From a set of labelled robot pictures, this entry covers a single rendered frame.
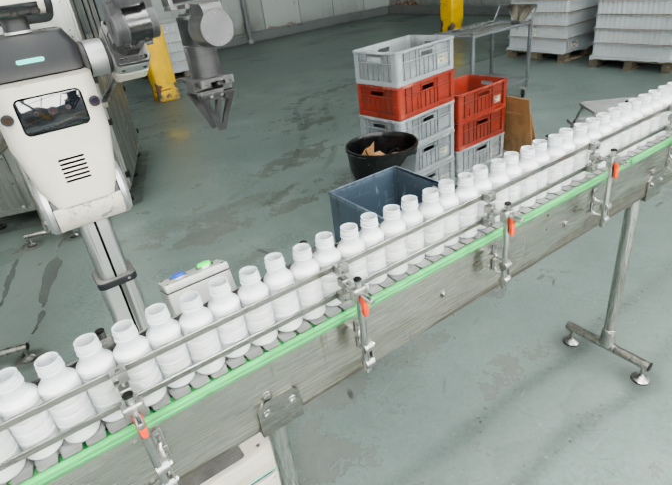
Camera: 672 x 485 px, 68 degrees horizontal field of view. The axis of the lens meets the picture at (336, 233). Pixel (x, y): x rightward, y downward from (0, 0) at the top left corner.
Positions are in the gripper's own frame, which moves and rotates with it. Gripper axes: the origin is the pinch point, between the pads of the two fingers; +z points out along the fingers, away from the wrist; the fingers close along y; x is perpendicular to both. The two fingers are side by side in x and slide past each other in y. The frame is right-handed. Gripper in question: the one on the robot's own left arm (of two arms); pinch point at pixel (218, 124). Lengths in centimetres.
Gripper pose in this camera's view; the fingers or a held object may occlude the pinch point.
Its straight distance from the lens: 100.8
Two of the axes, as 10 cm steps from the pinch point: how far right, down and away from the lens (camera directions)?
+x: -8.2, 3.5, -4.6
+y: -5.6, -3.0, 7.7
